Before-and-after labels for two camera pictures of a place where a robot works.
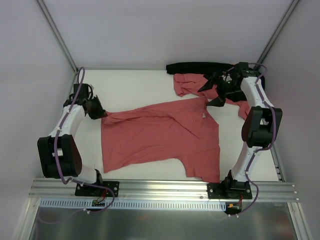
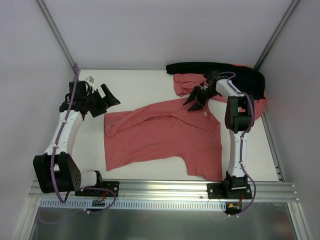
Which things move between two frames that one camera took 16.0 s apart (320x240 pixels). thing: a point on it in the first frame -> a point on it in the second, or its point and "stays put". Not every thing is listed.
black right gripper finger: (219, 101) -> (200, 104)
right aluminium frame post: (275, 34) stays put
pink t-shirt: (181, 129) stays put
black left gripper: (94, 108) -> (99, 102)
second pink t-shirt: (190, 84) stays put
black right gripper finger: (214, 78) -> (197, 90)
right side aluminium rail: (278, 169) stays put
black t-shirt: (210, 70) stays put
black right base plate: (232, 189) stays put
